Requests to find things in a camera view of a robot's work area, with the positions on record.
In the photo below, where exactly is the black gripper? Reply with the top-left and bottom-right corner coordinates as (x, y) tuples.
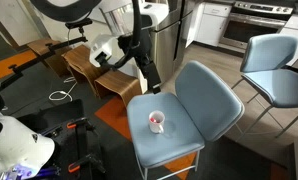
(139, 54), (162, 95)

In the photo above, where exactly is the white ceramic mug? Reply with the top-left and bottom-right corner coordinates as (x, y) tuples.
(148, 110), (166, 135)

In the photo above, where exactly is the bent walnut wood stool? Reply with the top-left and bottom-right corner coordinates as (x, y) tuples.
(93, 69), (143, 108)
(26, 38), (72, 78)
(61, 44), (107, 98)

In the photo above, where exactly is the stainless steel refrigerator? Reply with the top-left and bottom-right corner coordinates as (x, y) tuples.
(148, 0), (197, 84)

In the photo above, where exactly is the blue padded chair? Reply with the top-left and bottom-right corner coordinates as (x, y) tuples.
(126, 59), (246, 180)
(231, 33), (298, 139)

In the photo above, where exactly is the white kitchen cabinet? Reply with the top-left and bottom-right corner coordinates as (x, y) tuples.
(185, 1), (233, 48)
(278, 13), (298, 68)

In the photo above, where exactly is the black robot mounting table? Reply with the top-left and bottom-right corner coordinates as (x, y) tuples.
(15, 98), (107, 180)

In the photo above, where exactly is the stainless steel oven range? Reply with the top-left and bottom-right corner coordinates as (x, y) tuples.
(218, 0), (295, 51)

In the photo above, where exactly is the black clamp orange handle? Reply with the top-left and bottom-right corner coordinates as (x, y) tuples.
(66, 116), (97, 132)
(67, 153), (107, 174)

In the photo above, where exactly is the white charging cable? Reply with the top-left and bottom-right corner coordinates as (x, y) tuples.
(48, 76), (78, 103)

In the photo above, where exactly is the black camera stand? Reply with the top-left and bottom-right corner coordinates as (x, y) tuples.
(0, 18), (94, 92)

